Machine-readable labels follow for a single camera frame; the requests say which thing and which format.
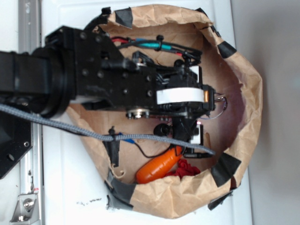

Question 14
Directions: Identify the silver corner bracket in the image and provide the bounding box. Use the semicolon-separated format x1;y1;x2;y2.
9;194;39;225

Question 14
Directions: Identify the orange plastic carrot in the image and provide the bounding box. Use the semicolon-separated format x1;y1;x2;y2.
136;146;182;184

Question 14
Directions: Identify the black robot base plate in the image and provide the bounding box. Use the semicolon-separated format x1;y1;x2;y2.
0;112;32;179

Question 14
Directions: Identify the brown paper bag bin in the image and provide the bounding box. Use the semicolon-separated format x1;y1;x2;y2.
78;4;263;219

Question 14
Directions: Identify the black wire bundle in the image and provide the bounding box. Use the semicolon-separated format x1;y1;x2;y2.
111;35;203;59

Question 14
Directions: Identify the grey braided cable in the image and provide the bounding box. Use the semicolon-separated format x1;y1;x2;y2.
0;104;215;156

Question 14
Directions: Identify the aluminium frame rail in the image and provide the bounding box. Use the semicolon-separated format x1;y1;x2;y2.
18;0;45;225

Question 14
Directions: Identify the red crumpled cloth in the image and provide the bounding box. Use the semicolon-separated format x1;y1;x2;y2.
165;159;201;179

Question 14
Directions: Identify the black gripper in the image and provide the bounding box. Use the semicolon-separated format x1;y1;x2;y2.
45;26;216;119

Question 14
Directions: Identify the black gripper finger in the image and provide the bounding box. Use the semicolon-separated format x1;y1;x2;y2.
153;117;203;145
173;52;202;83

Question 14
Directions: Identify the silver key bunch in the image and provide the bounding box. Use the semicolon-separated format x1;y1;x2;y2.
207;92;228;121

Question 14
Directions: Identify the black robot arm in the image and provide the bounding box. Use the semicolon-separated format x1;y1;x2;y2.
0;26;215;149

